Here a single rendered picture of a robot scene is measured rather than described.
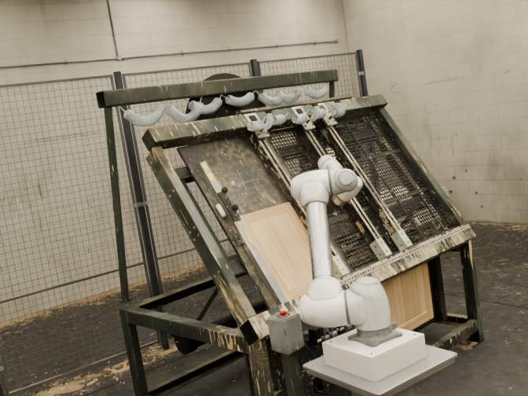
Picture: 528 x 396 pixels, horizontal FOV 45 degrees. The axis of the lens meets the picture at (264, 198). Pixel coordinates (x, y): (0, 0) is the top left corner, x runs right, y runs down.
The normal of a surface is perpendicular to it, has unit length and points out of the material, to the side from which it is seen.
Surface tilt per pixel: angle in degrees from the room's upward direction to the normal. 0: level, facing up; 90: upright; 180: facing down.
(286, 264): 57
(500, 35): 90
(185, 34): 90
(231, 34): 90
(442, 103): 90
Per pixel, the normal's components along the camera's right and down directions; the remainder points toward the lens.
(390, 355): 0.57, 0.02
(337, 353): -0.81, 0.19
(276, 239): 0.48, -0.54
